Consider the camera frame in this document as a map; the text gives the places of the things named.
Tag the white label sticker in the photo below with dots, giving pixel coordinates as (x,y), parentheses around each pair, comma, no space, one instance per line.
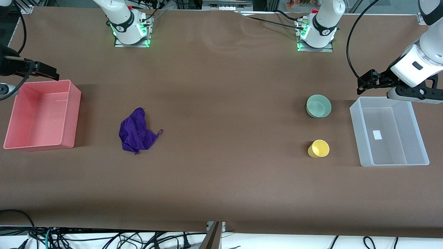
(377,135)

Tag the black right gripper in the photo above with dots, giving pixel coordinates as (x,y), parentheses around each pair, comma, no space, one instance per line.
(7,64)

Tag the yellow cup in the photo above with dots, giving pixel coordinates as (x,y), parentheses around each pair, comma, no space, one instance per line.
(319,148)

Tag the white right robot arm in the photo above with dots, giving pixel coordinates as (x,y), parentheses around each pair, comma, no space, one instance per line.
(121,15)

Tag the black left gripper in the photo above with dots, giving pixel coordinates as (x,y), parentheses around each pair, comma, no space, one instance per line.
(383,79)

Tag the purple cloth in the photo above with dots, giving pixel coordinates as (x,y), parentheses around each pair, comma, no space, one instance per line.
(135,133)

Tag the orange toy objects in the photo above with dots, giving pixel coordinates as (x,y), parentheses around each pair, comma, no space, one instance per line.
(298,3)

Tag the clear plastic bin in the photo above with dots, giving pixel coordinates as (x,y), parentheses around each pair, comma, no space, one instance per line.
(391,135)

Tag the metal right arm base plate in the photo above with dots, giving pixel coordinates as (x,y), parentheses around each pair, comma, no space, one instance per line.
(119,44)

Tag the grey metal frame rail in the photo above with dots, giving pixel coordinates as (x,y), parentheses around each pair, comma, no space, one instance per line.
(226,5)

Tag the white table corner bracket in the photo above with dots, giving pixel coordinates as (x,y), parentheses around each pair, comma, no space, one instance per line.
(27,9)
(420,19)

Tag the green plate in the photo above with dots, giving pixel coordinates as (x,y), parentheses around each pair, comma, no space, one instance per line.
(318,106)

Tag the pink plastic bin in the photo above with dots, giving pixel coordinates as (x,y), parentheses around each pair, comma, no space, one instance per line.
(41,116)

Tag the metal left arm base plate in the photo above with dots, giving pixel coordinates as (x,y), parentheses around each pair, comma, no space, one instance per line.
(313,48)

